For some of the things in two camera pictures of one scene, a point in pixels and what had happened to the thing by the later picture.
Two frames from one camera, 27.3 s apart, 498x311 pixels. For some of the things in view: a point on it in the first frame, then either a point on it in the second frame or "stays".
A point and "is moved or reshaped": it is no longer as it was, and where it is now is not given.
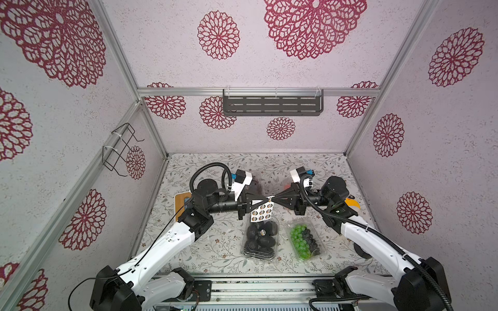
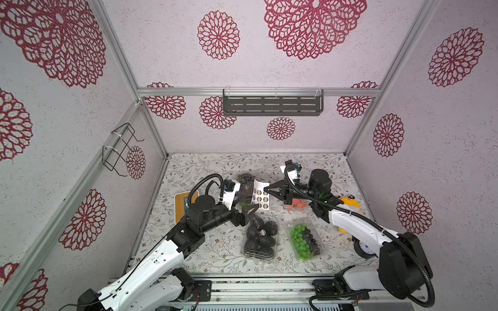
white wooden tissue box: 180,201 stays
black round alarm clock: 362,253 stays
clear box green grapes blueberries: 305,240 stays
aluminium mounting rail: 261,289 stays
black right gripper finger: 290,204 to 279,192
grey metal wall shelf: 273,105 stays
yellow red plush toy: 351,201 stays
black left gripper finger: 255,204 to 250,218
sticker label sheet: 263,212 is moved or reshaped
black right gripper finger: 288,197 to 277,187
